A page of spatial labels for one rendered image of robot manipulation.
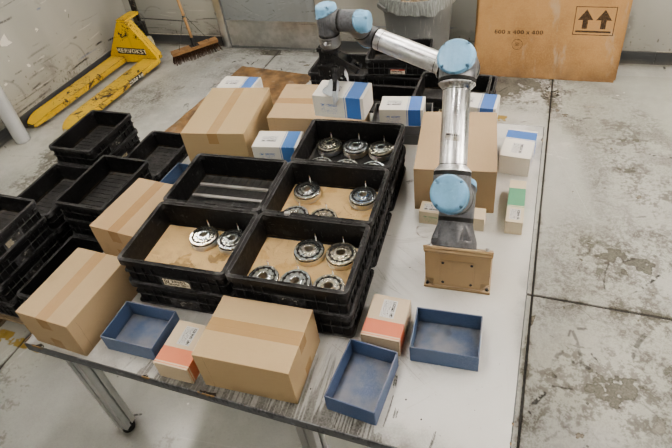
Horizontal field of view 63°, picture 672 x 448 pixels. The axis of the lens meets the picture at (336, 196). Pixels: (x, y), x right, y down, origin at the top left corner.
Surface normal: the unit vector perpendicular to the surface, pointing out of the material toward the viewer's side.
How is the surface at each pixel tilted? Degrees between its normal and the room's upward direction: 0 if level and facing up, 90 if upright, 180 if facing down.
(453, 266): 90
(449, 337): 0
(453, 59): 38
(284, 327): 0
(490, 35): 76
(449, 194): 54
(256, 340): 0
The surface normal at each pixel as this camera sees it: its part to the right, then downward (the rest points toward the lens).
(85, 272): -0.11, -0.76
